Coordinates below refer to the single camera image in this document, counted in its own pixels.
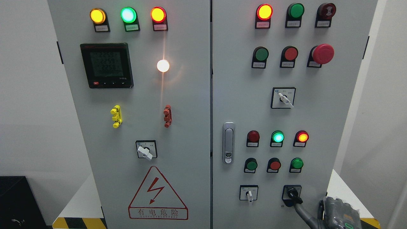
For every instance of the black knob selector switch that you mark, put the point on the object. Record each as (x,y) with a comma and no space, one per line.
(291,195)

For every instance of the grey electrical cabinet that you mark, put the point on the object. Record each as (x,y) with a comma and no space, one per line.
(209,45)

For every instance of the red terminal connector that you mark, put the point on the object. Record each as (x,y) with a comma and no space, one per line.
(167,116)

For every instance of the dark red indicator light left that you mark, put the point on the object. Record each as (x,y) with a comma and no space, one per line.
(253,138)

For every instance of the white lit indicator lamp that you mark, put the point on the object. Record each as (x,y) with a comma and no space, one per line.
(163,65)

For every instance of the green push button lower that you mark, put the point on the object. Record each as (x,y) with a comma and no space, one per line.
(250,165)

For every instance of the green push button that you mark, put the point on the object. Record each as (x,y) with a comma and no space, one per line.
(259,57)
(250,165)

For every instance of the green lit indicator middle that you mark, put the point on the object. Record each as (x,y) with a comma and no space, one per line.
(277,138)

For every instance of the green push button upper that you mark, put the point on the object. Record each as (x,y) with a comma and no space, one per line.
(259,57)

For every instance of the red push button lower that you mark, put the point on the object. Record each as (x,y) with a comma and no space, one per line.
(273,166)

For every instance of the red push button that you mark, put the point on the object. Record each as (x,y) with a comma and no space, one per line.
(273,166)
(288,57)

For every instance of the yellow terminal connector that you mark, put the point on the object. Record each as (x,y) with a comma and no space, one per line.
(116,116)

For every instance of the red electrical hazard warning sticker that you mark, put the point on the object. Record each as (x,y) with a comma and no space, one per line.
(157,199)

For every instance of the red indicator light right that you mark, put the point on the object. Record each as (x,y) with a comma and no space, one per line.
(301,139)

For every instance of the green illuminated button lower right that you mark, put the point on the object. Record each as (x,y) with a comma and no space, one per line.
(296,165)

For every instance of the red push button upper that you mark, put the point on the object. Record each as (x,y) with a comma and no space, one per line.
(288,57)

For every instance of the black digital power meter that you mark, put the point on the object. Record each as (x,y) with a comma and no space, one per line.
(107,65)

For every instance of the red orange indicator light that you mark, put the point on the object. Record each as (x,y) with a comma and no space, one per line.
(159,19)

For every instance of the red lit indicator right door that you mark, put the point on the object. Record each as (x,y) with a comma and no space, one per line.
(264,13)

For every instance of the green lit indicator light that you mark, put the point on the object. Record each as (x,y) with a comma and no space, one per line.
(130,19)

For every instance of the red mushroom emergency stop button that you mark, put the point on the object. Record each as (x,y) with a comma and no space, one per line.
(319,55)

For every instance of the dark green indicator light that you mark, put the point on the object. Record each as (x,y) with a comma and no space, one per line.
(294,15)

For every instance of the yellow indicator light top left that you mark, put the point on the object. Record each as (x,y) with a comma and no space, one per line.
(100,20)

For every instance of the white platform with hazard stripes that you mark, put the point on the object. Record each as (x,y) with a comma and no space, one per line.
(84,210)

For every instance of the black box on floor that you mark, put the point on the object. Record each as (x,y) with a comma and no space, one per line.
(18,207)

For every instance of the silver cabinet door handle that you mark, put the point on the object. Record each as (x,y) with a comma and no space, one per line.
(228,142)

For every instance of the white rotary selector switch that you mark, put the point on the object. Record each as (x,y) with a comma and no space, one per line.
(146,149)

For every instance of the white lever selector switch upper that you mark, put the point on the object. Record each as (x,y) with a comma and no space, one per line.
(283,97)

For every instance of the white lever selector switch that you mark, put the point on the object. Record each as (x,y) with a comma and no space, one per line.
(283,97)
(248,193)

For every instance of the white lever selector switch lower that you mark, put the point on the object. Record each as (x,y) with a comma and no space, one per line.
(248,193)

